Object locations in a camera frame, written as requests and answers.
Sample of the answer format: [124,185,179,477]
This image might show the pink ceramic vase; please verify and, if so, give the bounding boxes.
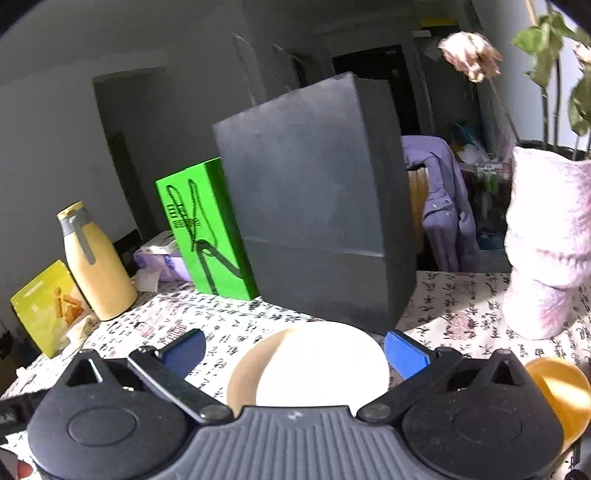
[502,145,591,340]

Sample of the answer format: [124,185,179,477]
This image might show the yellow snack box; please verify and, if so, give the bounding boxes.
[10,260,93,359]

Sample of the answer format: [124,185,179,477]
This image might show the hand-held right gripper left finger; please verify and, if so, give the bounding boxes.
[62,329,234,426]

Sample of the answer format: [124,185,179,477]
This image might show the black paper bag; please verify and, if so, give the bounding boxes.
[212,32,419,335]

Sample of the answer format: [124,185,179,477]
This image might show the wooden chair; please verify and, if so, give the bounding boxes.
[409,168,432,254]

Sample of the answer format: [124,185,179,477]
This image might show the dark door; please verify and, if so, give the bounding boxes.
[331,45,419,139]

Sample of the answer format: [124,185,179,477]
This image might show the calligraphy print tablecloth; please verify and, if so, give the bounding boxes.
[0,270,591,480]

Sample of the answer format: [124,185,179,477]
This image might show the purple jacket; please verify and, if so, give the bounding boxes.
[402,135,481,273]

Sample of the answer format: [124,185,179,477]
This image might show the bunch of dried roses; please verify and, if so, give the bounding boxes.
[438,0,591,160]

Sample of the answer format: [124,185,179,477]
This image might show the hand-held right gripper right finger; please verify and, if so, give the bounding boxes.
[357,330,528,424]

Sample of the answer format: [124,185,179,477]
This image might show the green paper bag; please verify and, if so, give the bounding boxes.
[156,157,259,301]

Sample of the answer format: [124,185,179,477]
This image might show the small white carton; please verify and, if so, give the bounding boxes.
[141,229,181,254]

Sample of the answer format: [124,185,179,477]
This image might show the cluttered storage rack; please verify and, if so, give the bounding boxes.
[450,120,514,250]

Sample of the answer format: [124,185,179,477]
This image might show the yellow thermos jug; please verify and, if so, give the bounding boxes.
[57,201,138,321]

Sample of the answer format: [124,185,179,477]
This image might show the medium cream plate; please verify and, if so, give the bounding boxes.
[227,320,391,416]

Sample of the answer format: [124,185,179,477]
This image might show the purple tissue pack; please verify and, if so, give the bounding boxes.
[134,247,192,282]

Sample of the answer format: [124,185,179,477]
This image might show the yellow mug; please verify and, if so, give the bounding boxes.
[525,356,591,455]

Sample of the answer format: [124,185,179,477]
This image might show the loose white tissue sheet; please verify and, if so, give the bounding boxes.
[131,269,162,292]

